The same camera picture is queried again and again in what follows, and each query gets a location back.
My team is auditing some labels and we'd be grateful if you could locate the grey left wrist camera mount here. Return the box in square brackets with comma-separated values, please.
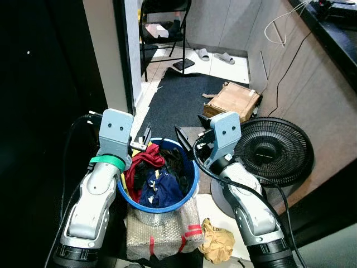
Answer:
[99, 109, 134, 168]

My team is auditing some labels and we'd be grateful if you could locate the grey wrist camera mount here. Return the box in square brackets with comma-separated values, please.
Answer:
[99, 109, 134, 168]
[209, 112, 242, 162]

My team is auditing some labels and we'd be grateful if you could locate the white cable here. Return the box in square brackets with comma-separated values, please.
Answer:
[264, 0, 314, 45]

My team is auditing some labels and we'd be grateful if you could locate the bubble wrap package red tape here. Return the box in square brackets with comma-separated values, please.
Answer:
[126, 197, 205, 261]

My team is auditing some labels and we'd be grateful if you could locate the blue plastic laundry basket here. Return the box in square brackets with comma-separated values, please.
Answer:
[117, 138, 200, 214]

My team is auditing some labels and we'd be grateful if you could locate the brown cardboard box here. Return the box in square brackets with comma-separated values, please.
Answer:
[202, 82, 262, 122]

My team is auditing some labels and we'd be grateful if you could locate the crumpled brown paper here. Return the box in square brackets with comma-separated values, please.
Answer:
[198, 218, 236, 264]

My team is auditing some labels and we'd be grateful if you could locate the black countertop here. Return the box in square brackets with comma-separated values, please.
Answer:
[290, 0, 357, 84]

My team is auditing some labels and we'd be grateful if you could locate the wood grain cabinet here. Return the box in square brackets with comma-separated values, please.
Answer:
[245, 0, 357, 216]

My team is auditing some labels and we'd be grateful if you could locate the beige door dark frame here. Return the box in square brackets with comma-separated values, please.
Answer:
[83, 0, 143, 115]

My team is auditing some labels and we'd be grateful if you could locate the grey slipper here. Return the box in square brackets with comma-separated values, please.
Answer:
[194, 48, 211, 61]
[215, 52, 236, 65]

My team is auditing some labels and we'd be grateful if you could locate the red garment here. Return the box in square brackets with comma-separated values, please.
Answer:
[124, 144, 166, 193]

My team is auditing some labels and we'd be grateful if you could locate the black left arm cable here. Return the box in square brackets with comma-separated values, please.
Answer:
[60, 113, 104, 224]

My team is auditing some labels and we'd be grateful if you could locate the black tablet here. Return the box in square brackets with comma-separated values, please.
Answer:
[172, 59, 196, 71]

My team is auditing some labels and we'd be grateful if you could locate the dark floor mat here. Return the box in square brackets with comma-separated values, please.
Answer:
[137, 73, 252, 147]

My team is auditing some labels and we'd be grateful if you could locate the black folding chair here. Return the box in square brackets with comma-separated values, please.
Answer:
[139, 0, 192, 82]

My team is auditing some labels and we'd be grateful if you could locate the navy blue garment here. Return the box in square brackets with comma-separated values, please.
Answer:
[138, 167, 187, 208]

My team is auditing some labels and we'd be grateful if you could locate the black floor fan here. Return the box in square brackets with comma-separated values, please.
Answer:
[211, 117, 314, 218]

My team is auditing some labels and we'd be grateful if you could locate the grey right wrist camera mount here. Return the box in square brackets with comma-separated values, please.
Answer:
[209, 112, 242, 162]

